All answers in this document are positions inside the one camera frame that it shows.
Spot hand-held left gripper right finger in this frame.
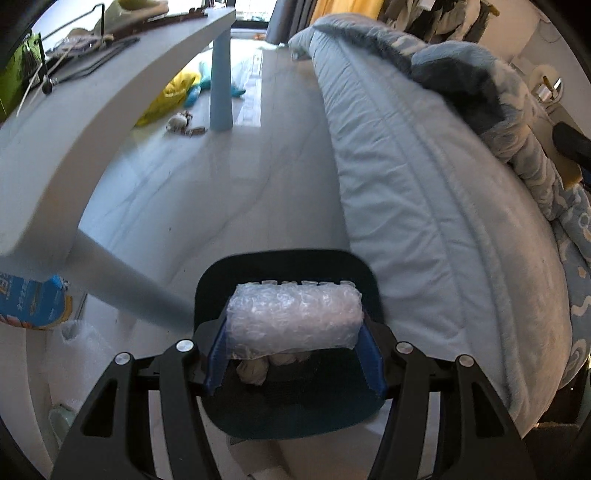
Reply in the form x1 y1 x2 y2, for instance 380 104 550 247
355 318 539 480

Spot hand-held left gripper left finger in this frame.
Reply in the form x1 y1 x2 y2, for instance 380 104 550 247
51 318 232 480

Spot black trash bin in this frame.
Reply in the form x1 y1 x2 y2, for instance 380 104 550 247
194 249 386 439

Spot bubble wrap roll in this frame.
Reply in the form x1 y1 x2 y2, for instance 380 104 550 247
226 281 363 361

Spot blue patterned fleece blanket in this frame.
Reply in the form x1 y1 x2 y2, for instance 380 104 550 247
314 13 591 384

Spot grey-blue bed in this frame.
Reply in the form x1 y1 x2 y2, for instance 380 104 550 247
288 25 568 430

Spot white jacket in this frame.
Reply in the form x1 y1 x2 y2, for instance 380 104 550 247
434 0 476 33

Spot blue tissue package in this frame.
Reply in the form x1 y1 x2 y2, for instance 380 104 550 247
0 272 75 330

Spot beige coat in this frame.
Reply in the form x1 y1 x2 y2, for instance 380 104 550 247
384 0 417 29

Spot yellow curtain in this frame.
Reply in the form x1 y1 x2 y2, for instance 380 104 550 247
314 0 384 21

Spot blue plush toy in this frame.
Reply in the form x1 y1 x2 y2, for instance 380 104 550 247
185 60 247 108

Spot light blue table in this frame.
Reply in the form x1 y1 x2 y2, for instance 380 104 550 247
0 7 237 330

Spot grey curtain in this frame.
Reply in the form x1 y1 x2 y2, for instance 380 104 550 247
268 0 324 44

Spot green handbag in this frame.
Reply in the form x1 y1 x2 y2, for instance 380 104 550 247
0 34 42 123

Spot dark wooden sticks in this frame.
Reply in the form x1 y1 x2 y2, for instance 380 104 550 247
111 9 208 38

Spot black framed glass door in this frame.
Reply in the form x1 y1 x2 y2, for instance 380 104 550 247
203 0 278 24

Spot white plush keychain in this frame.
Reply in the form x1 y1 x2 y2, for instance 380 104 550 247
166 111 206 137

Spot white cable with black tip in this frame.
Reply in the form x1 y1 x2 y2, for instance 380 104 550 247
16 55 56 116

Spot black wire stand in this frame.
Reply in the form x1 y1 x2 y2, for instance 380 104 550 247
39 4 139 86

